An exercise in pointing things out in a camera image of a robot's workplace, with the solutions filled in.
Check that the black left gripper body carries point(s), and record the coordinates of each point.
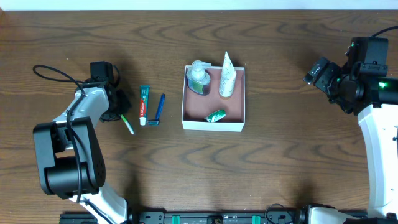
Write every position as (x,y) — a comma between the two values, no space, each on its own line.
(117,104)

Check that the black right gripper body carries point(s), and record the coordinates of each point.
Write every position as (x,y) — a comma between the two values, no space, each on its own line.
(321,74)

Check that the green white toothbrush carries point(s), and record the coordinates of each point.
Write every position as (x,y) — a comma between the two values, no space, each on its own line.
(127,123)

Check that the Colgate toothpaste tube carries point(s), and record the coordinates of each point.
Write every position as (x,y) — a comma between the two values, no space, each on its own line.
(144,96)

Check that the blue disposable razor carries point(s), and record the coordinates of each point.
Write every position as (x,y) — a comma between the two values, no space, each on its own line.
(156,121)

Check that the clear pump sanitizer bottle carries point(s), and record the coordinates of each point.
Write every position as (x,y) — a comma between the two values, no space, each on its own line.
(198,79)

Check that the white lotion tube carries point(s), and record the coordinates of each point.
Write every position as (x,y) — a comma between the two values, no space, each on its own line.
(228,78)

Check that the green soap bar pack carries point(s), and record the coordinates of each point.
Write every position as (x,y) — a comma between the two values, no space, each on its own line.
(216,116)

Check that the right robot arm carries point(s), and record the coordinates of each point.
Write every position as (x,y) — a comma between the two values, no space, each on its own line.
(364,90)

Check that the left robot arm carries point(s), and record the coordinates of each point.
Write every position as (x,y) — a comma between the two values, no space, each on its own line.
(69,159)

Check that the white square cardboard box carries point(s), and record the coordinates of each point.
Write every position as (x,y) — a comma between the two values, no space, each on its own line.
(195,108)

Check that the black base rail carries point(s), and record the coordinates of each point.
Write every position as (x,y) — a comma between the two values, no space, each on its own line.
(276,215)

